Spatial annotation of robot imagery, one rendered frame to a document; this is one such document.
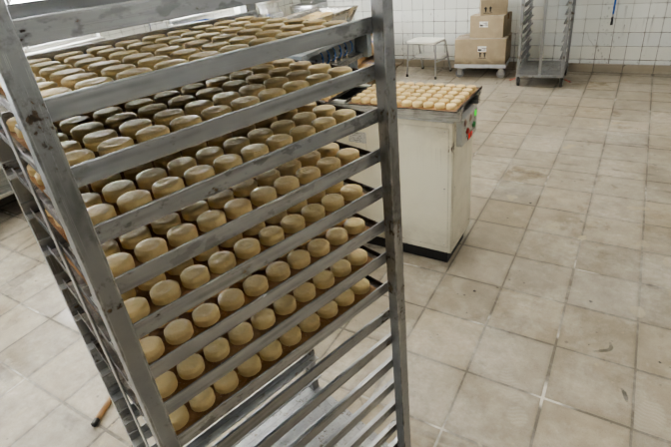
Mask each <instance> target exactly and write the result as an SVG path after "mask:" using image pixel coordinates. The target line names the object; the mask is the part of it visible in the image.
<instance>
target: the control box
mask: <svg viewBox="0 0 671 447"><path fill-rule="evenodd" d="M475 110H476V116H475V115H474V112H475ZM470 115H472V118H471V121H470V120H469V119H470ZM465 120H466V121H467V123H466V126H465V125H464V123H465ZM473 121H474V122H475V127H472V123H473ZM476 122H477V105H471V106H470V107H469V108H468V109H467V110H466V111H465V112H464V113H463V114H462V121H461V122H460V123H456V146H457V147H462V146H463V145H464V144H465V143H466V142H467V141H468V140H469V139H470V137H471V136H472V135H473V134H474V133H475V131H476ZM467 128H469V134H467V133H466V130H467ZM468 135H469V138H468Z"/></svg>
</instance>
